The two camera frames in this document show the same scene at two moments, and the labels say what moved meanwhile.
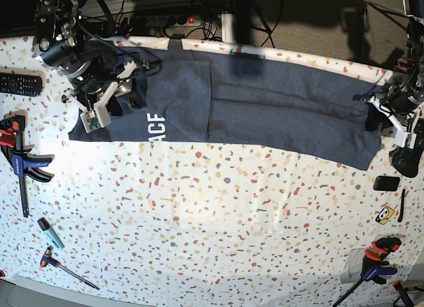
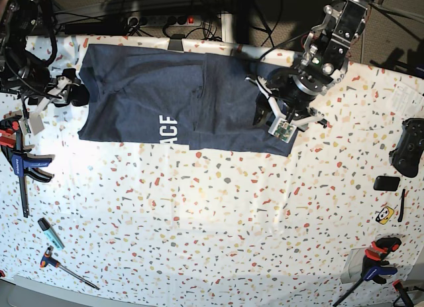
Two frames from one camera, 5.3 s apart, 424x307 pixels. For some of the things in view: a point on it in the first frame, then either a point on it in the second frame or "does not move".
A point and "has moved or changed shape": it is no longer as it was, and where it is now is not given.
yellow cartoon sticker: (385, 215) does not move
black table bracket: (175, 42) does not move
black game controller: (406, 160) does not move
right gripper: (98, 117) -> (66, 90)
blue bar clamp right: (373, 267) does not move
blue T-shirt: (224, 95) has moved or changed shape
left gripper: (401, 104) -> (292, 91)
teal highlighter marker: (44, 225) does not move
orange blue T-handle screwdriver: (46, 258) does not move
